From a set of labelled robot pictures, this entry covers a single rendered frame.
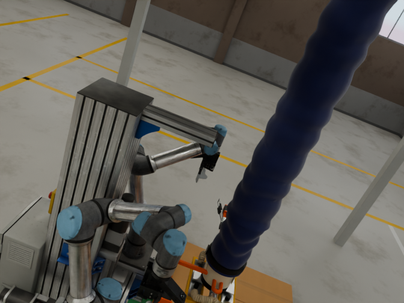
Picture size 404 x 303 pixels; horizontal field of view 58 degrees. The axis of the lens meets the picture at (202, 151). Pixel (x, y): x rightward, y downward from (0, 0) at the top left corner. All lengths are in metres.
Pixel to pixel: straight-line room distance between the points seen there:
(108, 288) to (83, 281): 0.18
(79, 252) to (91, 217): 0.15
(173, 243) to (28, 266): 1.03
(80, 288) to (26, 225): 0.53
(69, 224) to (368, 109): 11.92
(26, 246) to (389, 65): 11.76
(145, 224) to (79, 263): 0.45
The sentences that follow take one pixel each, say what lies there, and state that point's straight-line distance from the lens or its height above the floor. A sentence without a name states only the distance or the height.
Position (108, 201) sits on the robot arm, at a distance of 1.54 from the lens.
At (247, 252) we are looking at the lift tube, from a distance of 1.98.
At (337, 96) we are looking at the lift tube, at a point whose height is 2.34.
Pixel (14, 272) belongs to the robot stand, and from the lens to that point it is 2.10.
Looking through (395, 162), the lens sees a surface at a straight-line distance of 4.94.
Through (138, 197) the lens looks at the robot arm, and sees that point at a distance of 2.14.
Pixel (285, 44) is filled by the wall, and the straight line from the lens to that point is 11.96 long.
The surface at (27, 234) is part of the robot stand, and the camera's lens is 1.98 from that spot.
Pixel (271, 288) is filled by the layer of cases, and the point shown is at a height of 0.54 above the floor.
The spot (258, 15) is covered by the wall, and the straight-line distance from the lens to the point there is 11.85.
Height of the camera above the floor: 2.61
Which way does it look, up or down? 26 degrees down
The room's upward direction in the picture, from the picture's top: 22 degrees clockwise
